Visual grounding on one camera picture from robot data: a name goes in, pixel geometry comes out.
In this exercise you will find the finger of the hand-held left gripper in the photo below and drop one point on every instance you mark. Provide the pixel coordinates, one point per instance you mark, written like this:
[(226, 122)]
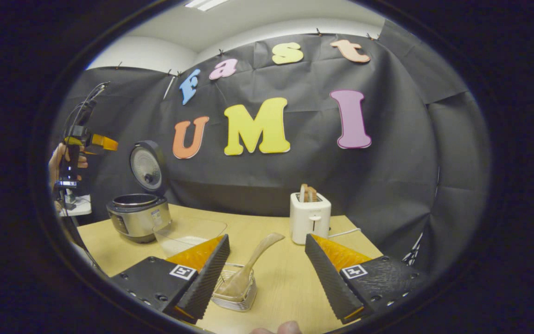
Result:
[(104, 142)]

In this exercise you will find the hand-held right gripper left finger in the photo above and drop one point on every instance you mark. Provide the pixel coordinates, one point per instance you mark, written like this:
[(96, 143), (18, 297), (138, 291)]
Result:
[(209, 278)]

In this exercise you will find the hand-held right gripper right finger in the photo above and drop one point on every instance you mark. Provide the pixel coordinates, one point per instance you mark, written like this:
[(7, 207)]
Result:
[(327, 273)]

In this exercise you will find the pile of white rice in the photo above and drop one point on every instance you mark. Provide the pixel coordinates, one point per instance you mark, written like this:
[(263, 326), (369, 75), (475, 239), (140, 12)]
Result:
[(188, 241)]

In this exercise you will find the wooden spoon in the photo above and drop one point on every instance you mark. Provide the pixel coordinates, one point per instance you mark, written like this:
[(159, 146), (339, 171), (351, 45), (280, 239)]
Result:
[(253, 264)]

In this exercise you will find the silver black rice cooker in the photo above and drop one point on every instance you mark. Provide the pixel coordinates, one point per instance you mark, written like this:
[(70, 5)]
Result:
[(139, 215)]

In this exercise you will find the white side desk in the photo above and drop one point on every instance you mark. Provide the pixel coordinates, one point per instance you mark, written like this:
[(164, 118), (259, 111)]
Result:
[(81, 206)]

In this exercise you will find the clear plastic container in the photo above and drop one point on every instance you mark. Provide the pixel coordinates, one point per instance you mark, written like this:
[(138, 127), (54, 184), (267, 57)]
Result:
[(193, 229)]

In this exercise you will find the white toaster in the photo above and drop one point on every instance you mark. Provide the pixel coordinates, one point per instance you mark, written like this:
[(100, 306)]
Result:
[(310, 220)]

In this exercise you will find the toast slice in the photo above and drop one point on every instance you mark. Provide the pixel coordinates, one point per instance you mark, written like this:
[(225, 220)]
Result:
[(312, 194), (303, 192)]

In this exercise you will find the ceiling light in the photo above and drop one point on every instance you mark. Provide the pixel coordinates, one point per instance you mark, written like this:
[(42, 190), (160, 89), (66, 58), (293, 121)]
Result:
[(206, 3)]

